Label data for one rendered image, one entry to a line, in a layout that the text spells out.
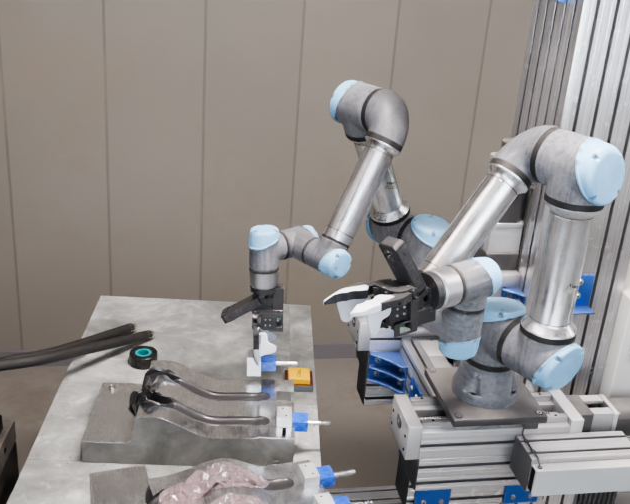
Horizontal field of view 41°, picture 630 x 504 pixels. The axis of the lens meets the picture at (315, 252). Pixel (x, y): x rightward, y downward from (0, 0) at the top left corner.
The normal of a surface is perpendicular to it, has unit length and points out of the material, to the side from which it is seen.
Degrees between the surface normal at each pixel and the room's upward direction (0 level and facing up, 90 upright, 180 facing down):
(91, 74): 90
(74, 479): 0
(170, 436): 90
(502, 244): 90
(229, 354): 0
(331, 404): 0
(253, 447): 90
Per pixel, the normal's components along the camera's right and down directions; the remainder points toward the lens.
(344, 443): 0.07, -0.92
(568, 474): 0.17, 0.39
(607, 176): 0.59, 0.23
